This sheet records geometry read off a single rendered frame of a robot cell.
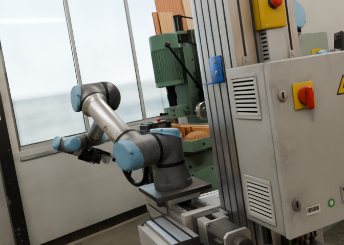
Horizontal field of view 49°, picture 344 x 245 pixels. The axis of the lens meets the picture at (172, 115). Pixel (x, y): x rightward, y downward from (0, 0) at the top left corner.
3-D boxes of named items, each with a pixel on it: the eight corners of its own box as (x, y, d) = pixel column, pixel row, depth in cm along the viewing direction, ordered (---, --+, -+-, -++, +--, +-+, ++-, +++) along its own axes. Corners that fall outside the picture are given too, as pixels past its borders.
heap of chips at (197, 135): (181, 140, 206) (180, 133, 206) (200, 135, 214) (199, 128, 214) (192, 141, 199) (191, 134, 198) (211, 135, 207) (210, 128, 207)
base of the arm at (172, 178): (199, 183, 146) (195, 158, 145) (163, 194, 140) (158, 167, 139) (183, 177, 160) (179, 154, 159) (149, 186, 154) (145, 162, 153)
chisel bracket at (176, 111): (165, 121, 233) (163, 108, 233) (183, 117, 242) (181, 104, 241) (172, 121, 227) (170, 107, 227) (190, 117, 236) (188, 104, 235)
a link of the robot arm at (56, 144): (54, 149, 196) (49, 149, 203) (74, 154, 202) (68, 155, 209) (59, 134, 198) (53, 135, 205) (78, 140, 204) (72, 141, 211)
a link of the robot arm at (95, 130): (122, 73, 176) (97, 132, 211) (101, 76, 170) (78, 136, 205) (133, 92, 172) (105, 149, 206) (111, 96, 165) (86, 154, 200)
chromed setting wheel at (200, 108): (196, 122, 229) (193, 102, 228) (211, 118, 236) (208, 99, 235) (199, 122, 226) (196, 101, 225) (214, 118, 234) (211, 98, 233)
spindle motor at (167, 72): (150, 89, 234) (142, 38, 231) (173, 85, 244) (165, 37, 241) (167, 86, 219) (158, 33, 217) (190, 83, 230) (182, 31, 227)
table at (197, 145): (121, 150, 241) (120, 141, 241) (159, 140, 259) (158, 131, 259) (179, 157, 192) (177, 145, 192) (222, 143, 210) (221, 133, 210)
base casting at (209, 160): (141, 167, 244) (138, 154, 243) (207, 147, 278) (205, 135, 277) (184, 174, 208) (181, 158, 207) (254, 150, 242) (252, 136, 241)
